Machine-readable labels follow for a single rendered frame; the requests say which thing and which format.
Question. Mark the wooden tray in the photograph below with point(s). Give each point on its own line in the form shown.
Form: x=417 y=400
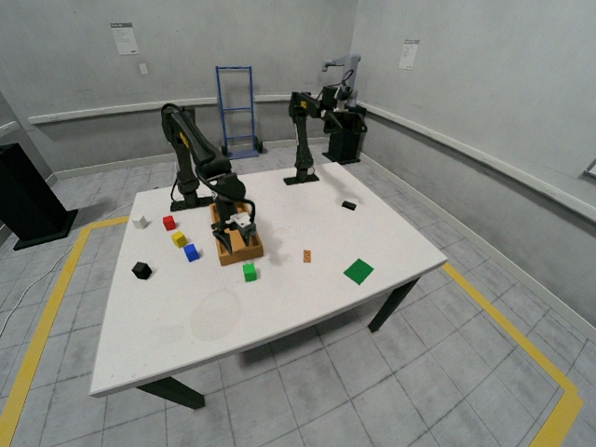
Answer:
x=240 y=251

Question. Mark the red block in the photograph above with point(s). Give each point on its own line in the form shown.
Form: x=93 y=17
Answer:
x=169 y=223

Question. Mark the yellow block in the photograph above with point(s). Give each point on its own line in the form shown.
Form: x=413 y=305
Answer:
x=179 y=239

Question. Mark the blue block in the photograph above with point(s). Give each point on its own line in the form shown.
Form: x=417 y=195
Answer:
x=191 y=253

